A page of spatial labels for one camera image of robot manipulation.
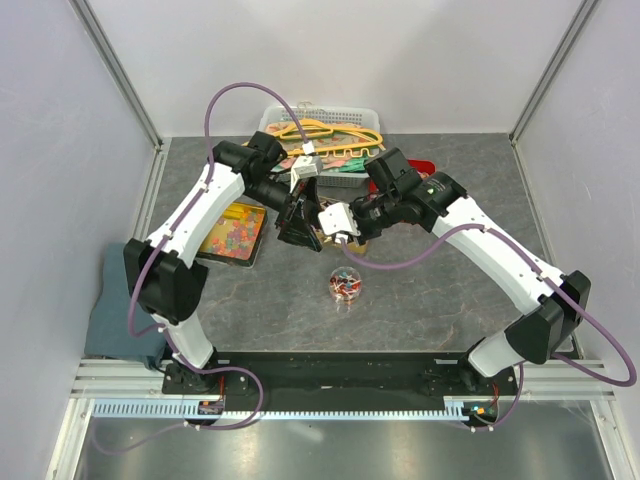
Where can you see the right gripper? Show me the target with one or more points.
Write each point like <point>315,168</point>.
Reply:
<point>364,236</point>

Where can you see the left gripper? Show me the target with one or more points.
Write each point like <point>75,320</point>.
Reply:
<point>295,222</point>

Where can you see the gold gummy candy tin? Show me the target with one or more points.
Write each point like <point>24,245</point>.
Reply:
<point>236,236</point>

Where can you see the clear glass bowl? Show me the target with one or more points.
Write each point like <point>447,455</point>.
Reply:
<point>345,285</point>

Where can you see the gold lollipop tin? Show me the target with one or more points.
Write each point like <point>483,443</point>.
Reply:
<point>353,246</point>

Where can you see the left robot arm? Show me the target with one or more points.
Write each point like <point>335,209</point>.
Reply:
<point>163,276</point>

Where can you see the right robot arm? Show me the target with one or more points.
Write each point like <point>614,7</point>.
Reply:
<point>549,301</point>

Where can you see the green cloth in basket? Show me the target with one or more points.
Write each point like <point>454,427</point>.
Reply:
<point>354,166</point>

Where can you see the pink clothes hanger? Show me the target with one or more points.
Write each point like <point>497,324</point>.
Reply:
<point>368,145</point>

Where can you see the red candy tray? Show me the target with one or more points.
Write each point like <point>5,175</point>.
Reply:
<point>423,167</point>

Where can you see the grey plastic basket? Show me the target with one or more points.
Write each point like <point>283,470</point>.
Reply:
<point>367,118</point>

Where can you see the yellow clothes hanger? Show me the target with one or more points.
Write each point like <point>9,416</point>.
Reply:
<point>334,133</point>

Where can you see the blue folded cloth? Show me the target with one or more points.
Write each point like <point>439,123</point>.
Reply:
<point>108,335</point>

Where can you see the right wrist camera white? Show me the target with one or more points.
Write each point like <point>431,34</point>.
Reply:
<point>337,222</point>

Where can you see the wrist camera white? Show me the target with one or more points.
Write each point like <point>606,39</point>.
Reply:
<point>307,165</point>
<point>337,222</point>

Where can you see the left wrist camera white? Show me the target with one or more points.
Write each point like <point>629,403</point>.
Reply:
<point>307,165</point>

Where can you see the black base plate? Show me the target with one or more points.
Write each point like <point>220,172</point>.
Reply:
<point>337,379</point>

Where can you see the grey cable duct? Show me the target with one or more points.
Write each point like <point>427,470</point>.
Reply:
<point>192,409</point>

